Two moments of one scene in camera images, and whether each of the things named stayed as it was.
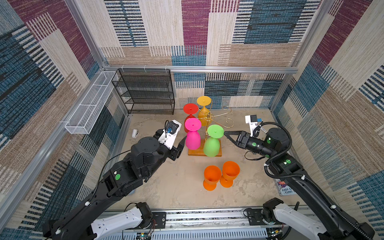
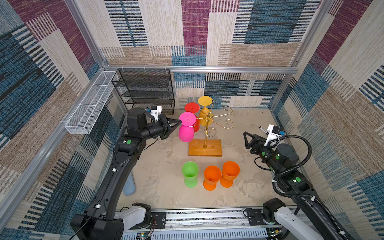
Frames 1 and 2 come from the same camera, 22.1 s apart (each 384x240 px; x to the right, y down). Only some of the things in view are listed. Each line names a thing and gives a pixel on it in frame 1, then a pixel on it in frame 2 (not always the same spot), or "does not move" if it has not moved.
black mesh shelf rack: [150, 90] does not move
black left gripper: [173, 152] to [167, 129]
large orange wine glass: [231, 170] does not move
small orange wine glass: [212, 175] does not move
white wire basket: [92, 103] does not move
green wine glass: [211, 145] to [190, 170]
